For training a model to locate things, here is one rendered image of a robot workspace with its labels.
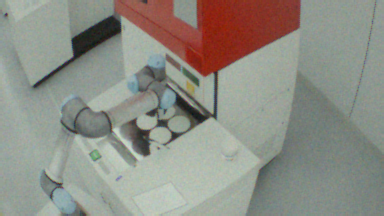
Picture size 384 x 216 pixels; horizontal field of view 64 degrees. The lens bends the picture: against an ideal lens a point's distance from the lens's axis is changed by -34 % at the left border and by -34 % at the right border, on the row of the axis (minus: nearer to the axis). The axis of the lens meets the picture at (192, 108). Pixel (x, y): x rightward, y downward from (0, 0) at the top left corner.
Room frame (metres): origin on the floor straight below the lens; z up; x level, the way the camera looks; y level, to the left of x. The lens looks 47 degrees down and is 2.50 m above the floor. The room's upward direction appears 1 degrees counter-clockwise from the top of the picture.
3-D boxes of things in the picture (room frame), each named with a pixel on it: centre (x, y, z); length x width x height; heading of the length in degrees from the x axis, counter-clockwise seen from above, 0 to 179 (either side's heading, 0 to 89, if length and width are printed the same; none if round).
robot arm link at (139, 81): (1.35, 0.20, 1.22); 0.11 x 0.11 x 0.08; 47
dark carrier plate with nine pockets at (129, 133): (1.41, 0.21, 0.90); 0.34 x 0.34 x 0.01; 38
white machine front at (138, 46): (1.70, 0.15, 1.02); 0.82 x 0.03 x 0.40; 38
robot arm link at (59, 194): (0.77, 0.59, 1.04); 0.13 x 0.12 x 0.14; 47
